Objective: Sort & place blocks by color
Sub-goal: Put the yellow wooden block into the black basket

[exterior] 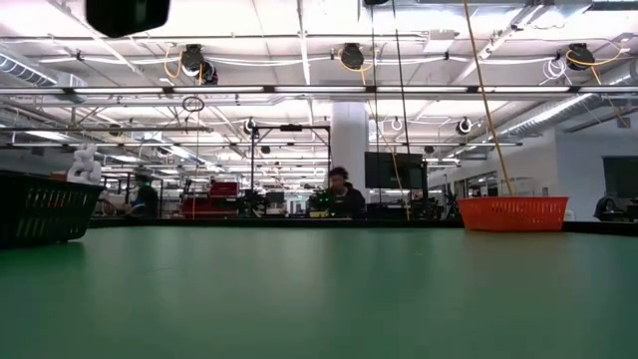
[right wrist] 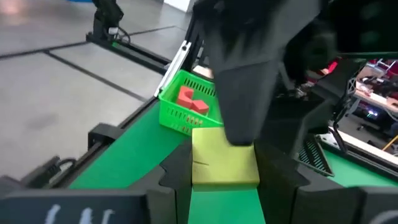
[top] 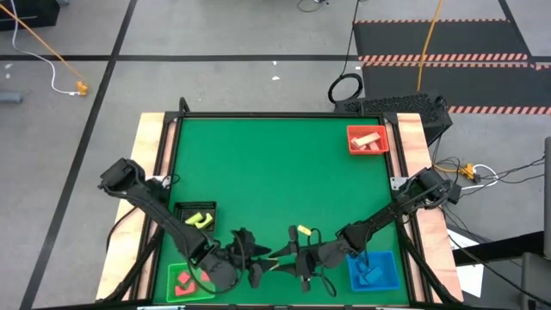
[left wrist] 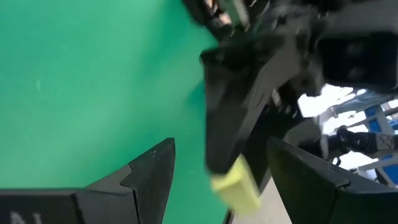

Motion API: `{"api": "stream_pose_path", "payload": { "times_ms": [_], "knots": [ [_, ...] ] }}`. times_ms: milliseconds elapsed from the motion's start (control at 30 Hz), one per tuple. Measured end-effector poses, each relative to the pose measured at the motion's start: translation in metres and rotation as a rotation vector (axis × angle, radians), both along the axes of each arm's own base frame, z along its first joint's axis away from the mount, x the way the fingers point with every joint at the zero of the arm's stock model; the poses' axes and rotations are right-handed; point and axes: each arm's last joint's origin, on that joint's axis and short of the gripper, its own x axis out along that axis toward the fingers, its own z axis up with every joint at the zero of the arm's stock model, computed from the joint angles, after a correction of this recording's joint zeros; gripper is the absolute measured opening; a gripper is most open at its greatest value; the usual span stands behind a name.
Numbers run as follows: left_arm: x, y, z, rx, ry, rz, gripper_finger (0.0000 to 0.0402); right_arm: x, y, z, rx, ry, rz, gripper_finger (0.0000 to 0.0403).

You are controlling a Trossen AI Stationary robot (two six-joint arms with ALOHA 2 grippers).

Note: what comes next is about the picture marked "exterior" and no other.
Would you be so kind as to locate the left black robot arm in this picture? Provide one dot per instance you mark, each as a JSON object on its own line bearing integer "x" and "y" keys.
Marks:
{"x": 127, "y": 15}

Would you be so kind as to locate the person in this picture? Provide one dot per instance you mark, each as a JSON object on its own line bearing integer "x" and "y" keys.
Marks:
{"x": 344, "y": 197}
{"x": 145, "y": 197}

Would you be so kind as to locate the white building pillar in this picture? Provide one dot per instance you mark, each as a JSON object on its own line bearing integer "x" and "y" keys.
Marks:
{"x": 351, "y": 139}

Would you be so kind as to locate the black monitor screen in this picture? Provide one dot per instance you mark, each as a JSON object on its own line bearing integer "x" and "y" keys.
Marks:
{"x": 394, "y": 169}

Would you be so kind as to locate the long ceiling light strip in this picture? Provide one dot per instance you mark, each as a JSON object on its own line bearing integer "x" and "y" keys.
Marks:
{"x": 319, "y": 89}

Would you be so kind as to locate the red tool cart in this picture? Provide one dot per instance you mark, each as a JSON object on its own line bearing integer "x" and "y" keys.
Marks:
{"x": 222, "y": 199}

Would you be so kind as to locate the orange plastic basket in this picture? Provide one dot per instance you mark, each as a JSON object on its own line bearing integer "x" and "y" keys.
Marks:
{"x": 513, "y": 214}

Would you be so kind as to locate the white lumpy object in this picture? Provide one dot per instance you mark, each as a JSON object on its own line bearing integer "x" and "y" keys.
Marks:
{"x": 85, "y": 164}

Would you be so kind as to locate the black plastic basket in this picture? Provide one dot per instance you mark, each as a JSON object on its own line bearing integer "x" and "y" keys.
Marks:
{"x": 45, "y": 212}

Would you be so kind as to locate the black office chair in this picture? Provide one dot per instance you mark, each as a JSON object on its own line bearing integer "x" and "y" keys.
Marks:
{"x": 605, "y": 207}

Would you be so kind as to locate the dark glass door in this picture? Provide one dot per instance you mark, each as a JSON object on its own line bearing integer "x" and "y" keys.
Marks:
{"x": 620, "y": 184}

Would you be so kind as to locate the black table edge rail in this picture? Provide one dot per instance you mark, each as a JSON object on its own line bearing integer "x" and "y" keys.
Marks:
{"x": 299, "y": 223}

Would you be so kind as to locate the silver air duct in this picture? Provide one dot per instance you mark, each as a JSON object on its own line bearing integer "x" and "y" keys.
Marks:
{"x": 30, "y": 70}
{"x": 573, "y": 107}

